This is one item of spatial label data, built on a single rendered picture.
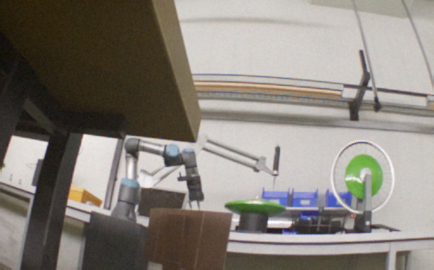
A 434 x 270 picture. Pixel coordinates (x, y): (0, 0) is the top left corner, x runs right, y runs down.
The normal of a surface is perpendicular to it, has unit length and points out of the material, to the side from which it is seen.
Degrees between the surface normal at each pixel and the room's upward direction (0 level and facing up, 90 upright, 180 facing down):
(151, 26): 180
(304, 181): 90
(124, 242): 90
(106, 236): 90
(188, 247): 90
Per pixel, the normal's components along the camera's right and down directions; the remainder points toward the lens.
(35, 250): -0.09, -0.43
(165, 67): -0.14, 0.90
